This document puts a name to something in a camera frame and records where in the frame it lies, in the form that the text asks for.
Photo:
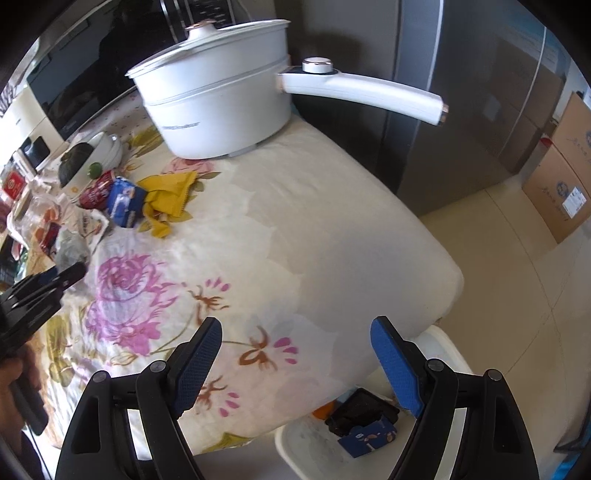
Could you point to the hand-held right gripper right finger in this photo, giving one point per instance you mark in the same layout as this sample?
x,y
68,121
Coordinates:
x,y
397,367

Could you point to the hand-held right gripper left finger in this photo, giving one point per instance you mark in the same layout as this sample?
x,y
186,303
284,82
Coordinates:
x,y
197,367

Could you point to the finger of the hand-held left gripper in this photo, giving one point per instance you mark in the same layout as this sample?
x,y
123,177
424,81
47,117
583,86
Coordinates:
x,y
37,280
69,276

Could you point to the grey plastic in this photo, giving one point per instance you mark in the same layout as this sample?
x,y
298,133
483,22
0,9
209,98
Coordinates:
x,y
71,249

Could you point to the black plastic tray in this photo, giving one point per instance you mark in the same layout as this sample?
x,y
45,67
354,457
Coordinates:
x,y
358,408

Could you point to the blue and white box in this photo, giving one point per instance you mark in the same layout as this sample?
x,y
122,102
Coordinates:
x,y
369,438

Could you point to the white plastic bin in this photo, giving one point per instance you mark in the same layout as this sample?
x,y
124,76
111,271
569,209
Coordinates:
x,y
304,443

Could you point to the person's left hand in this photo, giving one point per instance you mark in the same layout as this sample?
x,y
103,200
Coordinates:
x,y
11,387

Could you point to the white printed wrapper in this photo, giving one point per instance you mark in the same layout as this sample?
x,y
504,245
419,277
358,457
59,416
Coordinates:
x,y
92,228

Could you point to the clear packet with red print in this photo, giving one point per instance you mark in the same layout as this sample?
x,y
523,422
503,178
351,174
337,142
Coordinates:
x,y
44,219

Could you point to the red snack packet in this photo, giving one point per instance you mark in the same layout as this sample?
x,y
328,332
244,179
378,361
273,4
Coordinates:
x,y
94,191

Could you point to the blue snack packet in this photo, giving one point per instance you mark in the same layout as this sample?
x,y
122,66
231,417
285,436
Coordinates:
x,y
124,203

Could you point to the small red box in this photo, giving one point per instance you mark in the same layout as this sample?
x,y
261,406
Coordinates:
x,y
13,183

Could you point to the green lime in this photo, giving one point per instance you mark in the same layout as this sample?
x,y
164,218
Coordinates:
x,y
95,170

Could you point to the yellow wrapper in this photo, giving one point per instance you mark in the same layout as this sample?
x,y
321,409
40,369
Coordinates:
x,y
168,196

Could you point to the white bowl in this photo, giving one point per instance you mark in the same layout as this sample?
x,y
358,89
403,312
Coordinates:
x,y
108,147

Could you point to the cream kitchen appliance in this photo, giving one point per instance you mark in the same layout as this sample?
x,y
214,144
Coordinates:
x,y
18,124

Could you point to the floral tablecloth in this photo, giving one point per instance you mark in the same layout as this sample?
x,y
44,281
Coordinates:
x,y
300,230

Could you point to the black microwave oven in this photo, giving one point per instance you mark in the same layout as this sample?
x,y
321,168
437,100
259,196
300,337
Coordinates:
x,y
83,83

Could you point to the white electric pot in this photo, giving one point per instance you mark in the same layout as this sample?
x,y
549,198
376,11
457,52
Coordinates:
x,y
217,106

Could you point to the cardboard box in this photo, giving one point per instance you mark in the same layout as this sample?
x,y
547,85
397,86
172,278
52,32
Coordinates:
x,y
577,124
554,198

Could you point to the grey refrigerator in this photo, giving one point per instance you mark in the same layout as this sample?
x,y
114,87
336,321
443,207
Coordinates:
x,y
461,115

